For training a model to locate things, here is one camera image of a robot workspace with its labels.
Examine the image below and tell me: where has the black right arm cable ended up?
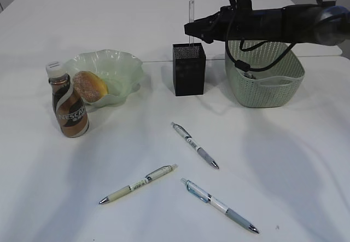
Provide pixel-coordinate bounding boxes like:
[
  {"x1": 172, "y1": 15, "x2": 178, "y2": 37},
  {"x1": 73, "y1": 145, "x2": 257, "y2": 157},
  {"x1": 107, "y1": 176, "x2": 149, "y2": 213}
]
[{"x1": 224, "y1": 11, "x2": 296, "y2": 73}]

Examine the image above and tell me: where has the green woven plastic basket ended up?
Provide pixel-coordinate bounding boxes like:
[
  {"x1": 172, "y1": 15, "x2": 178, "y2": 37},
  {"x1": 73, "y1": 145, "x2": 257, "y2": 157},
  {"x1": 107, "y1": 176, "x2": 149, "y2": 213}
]
[{"x1": 225, "y1": 41, "x2": 305, "y2": 108}]

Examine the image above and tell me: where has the clear plastic ruler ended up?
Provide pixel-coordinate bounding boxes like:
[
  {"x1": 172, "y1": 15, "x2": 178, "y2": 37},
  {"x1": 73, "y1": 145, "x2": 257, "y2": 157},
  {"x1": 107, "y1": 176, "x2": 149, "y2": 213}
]
[{"x1": 189, "y1": 0, "x2": 195, "y2": 46}]

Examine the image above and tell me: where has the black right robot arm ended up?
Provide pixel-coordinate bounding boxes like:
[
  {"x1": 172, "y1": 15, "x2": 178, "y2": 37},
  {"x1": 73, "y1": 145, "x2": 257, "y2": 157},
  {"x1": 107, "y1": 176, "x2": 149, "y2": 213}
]
[{"x1": 184, "y1": 0, "x2": 349, "y2": 46}]

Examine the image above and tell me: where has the black mesh pen holder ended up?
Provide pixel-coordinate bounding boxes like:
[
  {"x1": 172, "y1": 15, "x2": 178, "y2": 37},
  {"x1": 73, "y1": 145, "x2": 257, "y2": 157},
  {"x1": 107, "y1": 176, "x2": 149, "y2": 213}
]
[{"x1": 172, "y1": 43, "x2": 206, "y2": 96}]

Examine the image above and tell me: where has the brown Nescafe coffee bottle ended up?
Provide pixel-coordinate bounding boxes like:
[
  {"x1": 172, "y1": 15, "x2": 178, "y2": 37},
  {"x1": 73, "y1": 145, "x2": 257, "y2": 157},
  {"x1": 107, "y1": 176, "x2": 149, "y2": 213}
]
[{"x1": 45, "y1": 61, "x2": 89, "y2": 138}]

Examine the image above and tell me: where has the grey grip pen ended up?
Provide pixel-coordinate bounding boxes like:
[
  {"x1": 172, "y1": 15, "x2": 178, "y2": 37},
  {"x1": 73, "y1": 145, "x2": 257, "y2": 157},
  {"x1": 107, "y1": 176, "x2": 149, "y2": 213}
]
[{"x1": 171, "y1": 122, "x2": 219, "y2": 170}]

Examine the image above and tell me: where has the blue clear grey-grip pen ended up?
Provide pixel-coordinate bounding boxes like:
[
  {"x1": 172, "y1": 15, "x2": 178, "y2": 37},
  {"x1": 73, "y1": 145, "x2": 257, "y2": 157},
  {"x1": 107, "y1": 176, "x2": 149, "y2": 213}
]
[{"x1": 181, "y1": 178, "x2": 260, "y2": 234}]

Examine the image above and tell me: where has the sugared bread bun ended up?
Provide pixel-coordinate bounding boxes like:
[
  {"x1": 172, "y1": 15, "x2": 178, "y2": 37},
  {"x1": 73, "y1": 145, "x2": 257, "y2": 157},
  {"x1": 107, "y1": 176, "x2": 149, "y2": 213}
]
[{"x1": 73, "y1": 71, "x2": 109, "y2": 102}]

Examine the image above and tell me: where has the green wavy glass plate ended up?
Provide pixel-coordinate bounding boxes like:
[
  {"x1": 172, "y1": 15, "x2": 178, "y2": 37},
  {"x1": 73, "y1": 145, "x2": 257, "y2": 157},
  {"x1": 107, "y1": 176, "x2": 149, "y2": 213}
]
[{"x1": 63, "y1": 49, "x2": 144, "y2": 108}]

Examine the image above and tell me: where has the paper ball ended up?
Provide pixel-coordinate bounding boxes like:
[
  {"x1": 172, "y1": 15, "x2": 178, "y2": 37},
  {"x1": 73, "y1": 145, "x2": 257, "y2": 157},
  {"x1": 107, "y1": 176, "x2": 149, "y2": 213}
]
[{"x1": 244, "y1": 72, "x2": 256, "y2": 79}]

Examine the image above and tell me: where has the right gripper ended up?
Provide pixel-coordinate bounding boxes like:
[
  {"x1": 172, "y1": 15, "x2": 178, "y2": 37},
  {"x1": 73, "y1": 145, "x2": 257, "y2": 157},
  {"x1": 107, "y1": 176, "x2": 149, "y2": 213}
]
[{"x1": 184, "y1": 6, "x2": 263, "y2": 44}]

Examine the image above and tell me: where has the beige grip pen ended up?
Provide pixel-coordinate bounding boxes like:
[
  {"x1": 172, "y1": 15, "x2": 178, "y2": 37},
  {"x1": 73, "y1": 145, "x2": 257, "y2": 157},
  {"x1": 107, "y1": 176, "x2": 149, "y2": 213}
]
[{"x1": 99, "y1": 164, "x2": 178, "y2": 205}]

